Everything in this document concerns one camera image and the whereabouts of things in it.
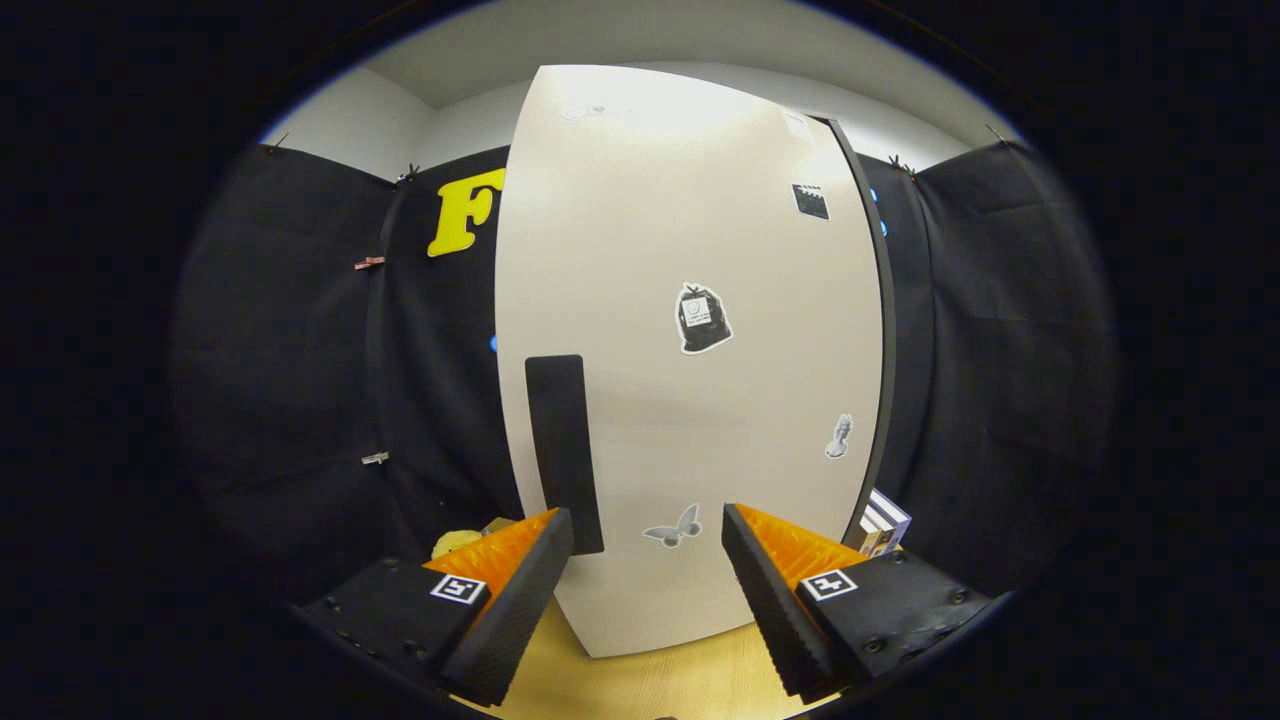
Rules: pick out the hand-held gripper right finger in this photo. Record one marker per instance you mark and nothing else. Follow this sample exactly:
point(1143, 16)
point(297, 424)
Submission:
point(770, 610)

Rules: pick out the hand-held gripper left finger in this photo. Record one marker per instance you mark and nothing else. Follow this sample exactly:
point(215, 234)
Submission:
point(515, 615)

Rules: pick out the copper clip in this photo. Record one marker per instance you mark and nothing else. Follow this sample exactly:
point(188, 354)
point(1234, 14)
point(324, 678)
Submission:
point(369, 263)

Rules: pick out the yellow pineapple plush toy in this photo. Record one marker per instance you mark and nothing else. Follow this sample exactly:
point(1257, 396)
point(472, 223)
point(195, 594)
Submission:
point(455, 543)

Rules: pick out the black backdrop cloth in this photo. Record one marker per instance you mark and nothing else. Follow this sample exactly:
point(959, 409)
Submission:
point(280, 350)

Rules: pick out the grey cabinet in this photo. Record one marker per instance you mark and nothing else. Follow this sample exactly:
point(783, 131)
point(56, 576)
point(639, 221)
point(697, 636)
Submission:
point(889, 340)

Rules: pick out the stack of books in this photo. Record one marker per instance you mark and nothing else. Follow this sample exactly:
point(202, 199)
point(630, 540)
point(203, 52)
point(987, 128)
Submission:
point(885, 520)

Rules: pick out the beige cabinet door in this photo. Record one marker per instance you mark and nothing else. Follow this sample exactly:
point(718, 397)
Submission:
point(640, 250)

